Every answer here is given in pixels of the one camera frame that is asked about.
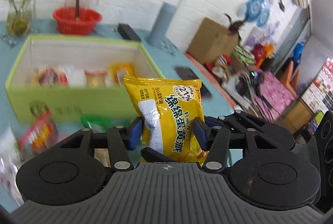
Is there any yellow egg yolk pie packet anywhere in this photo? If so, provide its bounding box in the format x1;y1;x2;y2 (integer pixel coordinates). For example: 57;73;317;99
123;76;207;164

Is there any dark smartphone on table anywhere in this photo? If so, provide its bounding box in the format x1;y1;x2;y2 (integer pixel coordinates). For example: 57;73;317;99
174;66;212;98

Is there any green cardboard snack box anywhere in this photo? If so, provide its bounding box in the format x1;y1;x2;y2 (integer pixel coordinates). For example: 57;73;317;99
5;34;164;124

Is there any red snack packet on table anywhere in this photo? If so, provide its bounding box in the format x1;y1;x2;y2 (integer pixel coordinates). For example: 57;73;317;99
18;111;58;159

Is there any brown cardboard box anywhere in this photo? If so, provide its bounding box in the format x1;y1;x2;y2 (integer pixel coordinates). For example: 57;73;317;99
186;18;239;64

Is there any black rectangular box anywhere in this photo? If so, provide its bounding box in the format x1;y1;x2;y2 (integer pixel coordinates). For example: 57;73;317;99
117;23;141;42

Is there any grey cylinder speaker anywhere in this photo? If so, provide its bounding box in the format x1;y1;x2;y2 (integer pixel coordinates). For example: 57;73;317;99
147;2;177;46

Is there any red plastic basket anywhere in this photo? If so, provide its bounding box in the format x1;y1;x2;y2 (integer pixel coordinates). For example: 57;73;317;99
52;7;102;35

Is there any blue paper fan decoration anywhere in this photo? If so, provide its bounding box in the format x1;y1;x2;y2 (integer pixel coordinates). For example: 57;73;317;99
236;0;274;28

